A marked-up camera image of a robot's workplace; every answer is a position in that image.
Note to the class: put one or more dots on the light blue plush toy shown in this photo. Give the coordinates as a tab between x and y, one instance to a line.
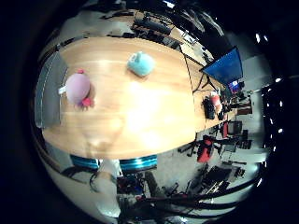
141	63

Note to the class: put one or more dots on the grey fabric container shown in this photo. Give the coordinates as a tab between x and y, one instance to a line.
49	90

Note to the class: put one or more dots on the blue computer monitor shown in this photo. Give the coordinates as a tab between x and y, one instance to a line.
224	67

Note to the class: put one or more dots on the black equipment bar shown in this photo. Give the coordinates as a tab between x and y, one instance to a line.
153	25

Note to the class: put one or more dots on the pink plush toy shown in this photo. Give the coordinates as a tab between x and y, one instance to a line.
77	87

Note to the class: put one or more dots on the red office chair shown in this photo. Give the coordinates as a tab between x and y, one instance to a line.
205	150

